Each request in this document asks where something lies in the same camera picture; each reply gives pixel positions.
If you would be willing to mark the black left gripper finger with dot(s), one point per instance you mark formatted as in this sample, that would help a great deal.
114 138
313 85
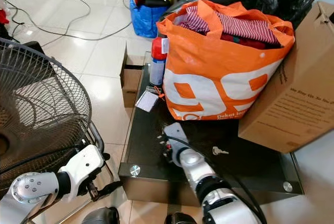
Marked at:
108 188

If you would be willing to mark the small silver keys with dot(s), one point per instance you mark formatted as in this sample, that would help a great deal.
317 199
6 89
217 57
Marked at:
218 151

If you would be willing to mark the black glass low table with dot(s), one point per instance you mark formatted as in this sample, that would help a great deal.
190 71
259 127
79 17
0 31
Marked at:
146 145

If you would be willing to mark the black left robot foot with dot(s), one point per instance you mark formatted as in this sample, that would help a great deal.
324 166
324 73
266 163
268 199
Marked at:
99 216

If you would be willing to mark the black robot foot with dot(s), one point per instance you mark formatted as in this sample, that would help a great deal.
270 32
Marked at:
180 219
99 216

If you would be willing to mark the black right robot foot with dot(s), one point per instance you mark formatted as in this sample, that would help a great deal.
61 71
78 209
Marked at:
180 219

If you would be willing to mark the small open cardboard box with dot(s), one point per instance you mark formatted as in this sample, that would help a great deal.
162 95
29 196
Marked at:
130 80

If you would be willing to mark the orange white shopping bag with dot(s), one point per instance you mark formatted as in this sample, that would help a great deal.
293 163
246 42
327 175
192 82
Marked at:
214 72

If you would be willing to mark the red capped spray can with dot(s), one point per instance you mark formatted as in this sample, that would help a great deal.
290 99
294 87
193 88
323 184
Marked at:
158 51

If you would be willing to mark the black metal cage fan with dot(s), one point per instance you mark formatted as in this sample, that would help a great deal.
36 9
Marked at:
49 88

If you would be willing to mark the blue plastic bag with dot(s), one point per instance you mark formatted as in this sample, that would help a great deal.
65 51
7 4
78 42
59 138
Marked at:
147 20

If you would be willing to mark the large brown cardboard box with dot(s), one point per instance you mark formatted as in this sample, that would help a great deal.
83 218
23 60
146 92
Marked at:
292 93

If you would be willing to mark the red white striped cloth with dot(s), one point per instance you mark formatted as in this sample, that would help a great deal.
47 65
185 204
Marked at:
245 27

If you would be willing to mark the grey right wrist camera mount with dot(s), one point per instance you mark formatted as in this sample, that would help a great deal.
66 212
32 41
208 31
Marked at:
175 135

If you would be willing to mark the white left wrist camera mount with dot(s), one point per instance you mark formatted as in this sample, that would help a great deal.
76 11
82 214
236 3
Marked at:
83 164

